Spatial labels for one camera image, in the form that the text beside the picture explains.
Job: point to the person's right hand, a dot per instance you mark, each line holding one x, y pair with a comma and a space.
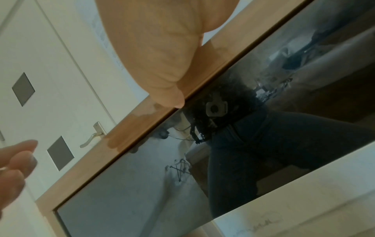
158, 34

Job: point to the white door with grey panes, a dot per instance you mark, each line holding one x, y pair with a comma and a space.
52, 57

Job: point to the wooden framed dark glass panel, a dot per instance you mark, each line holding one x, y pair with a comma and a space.
140, 185

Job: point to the white cabinet panel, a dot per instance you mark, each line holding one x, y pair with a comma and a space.
322, 199

